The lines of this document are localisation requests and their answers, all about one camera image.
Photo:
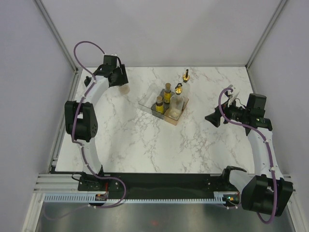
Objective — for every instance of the tall bottle gold pourer brown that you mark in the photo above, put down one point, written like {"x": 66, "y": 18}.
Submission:
{"x": 185, "y": 87}

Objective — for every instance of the clear plastic bin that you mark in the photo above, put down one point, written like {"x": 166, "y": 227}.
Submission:
{"x": 149, "y": 98}

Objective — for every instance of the white slotted cable duct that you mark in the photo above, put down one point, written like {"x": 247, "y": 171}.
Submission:
{"x": 214, "y": 198}

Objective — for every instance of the small yellow label bottle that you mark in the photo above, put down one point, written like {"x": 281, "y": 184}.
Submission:
{"x": 159, "y": 106}
{"x": 167, "y": 93}

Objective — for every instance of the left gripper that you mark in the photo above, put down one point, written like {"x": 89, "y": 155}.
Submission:
{"x": 123, "y": 79}

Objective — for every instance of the smoky grey plastic bin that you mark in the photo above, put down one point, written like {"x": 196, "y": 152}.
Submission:
{"x": 166, "y": 108}

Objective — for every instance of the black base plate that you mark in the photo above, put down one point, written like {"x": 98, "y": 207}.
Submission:
{"x": 156, "y": 185}

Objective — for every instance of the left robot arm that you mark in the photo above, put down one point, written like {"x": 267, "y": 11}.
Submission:
{"x": 80, "y": 118}

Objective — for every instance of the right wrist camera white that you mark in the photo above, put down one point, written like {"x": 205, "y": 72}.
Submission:
{"x": 232, "y": 93}

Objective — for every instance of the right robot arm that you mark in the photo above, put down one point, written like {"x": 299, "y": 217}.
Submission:
{"x": 267, "y": 192}

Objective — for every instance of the right aluminium frame post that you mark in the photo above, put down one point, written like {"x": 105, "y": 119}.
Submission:
{"x": 272, "y": 21}

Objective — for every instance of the left aluminium frame post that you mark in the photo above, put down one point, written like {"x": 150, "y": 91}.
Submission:
{"x": 43, "y": 11}

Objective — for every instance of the shaker jar black cap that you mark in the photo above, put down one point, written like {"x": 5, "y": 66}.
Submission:
{"x": 88, "y": 81}
{"x": 124, "y": 89}

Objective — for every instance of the aluminium front rail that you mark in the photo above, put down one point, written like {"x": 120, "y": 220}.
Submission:
{"x": 52, "y": 183}

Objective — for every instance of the tall clear bottle gold pourer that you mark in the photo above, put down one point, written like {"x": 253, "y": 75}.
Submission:
{"x": 176, "y": 102}

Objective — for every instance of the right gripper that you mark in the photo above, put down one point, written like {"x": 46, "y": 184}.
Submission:
{"x": 214, "y": 118}

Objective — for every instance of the aluminium frame post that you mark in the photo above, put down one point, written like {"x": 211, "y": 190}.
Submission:
{"x": 272, "y": 21}
{"x": 43, "y": 11}

